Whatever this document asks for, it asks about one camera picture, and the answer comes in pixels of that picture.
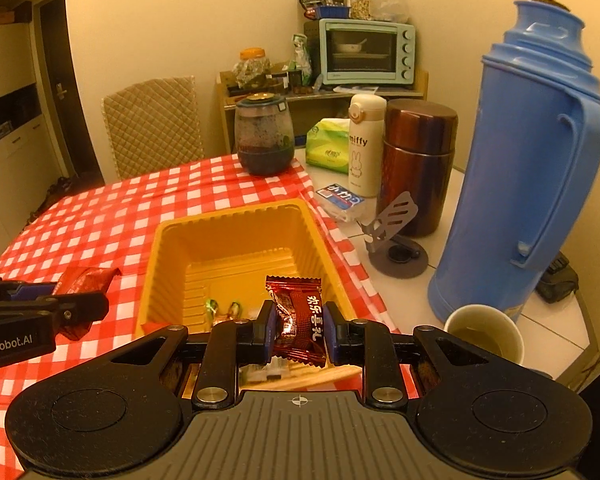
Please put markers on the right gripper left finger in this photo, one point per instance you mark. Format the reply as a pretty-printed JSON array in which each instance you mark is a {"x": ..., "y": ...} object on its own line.
[{"x": 230, "y": 345}]

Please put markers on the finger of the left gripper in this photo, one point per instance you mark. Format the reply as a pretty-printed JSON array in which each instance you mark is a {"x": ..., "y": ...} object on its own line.
[
  {"x": 13, "y": 290},
  {"x": 64, "y": 310}
]

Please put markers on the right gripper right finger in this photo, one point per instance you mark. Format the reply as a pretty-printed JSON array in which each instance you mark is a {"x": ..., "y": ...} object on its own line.
[{"x": 371, "y": 346}]

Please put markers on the green long snack packet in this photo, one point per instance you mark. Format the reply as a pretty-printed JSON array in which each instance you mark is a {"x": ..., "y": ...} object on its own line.
[{"x": 215, "y": 314}]

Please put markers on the dark red foil candy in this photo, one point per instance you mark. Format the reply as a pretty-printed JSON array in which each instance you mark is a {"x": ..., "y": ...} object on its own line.
[{"x": 300, "y": 320}]

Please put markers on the orange plastic tray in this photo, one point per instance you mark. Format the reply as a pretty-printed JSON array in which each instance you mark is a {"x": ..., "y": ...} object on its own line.
[{"x": 226, "y": 255}]

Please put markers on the grey phone stand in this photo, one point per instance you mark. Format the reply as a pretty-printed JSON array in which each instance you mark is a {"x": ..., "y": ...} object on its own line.
[{"x": 392, "y": 253}]

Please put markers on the red white checkered tablecloth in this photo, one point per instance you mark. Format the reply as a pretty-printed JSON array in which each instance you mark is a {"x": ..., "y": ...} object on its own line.
[{"x": 113, "y": 227}]

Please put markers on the white cabinet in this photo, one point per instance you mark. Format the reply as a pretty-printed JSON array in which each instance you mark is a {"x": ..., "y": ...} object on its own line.
[{"x": 28, "y": 167}]

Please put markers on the white patterned mug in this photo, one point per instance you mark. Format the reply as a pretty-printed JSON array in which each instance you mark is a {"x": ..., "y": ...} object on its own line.
[{"x": 489, "y": 329}]

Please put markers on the blue white small box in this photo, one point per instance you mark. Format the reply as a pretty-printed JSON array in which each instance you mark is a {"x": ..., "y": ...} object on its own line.
[{"x": 340, "y": 203}]

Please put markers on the white miffy bottle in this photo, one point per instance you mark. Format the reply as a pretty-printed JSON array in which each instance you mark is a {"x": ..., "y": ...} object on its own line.
[{"x": 367, "y": 114}]

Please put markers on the far quilted beige chair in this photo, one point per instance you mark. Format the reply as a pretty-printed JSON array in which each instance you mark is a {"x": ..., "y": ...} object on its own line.
[{"x": 153, "y": 125}]

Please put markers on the green tissue pack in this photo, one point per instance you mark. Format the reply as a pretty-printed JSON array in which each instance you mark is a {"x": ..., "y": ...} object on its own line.
[{"x": 327, "y": 144}]

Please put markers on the dark glass jar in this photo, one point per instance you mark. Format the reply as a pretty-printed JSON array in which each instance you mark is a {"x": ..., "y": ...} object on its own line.
[{"x": 264, "y": 134}]

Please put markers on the brown metal thermos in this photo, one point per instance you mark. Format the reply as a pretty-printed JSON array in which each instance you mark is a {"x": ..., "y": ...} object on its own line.
[{"x": 419, "y": 146}]

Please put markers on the dark wooden door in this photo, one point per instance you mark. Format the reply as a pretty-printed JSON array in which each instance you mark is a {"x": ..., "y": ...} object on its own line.
[{"x": 66, "y": 100}]

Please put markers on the blue thermos jug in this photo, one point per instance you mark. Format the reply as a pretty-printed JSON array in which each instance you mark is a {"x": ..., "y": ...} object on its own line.
[{"x": 533, "y": 160}]

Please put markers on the orange lid snack jar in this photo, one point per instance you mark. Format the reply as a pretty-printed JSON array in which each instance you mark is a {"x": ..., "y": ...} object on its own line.
[{"x": 251, "y": 69}]

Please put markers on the green white bag on shelf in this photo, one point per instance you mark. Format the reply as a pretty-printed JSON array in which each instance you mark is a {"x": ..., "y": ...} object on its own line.
[{"x": 302, "y": 58}]

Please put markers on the light blue toaster oven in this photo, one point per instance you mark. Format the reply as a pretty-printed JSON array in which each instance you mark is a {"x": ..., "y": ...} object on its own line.
[{"x": 346, "y": 51}]

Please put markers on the clear nut bag on oven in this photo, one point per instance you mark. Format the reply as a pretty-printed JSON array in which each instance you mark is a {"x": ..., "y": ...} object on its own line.
[{"x": 379, "y": 10}]

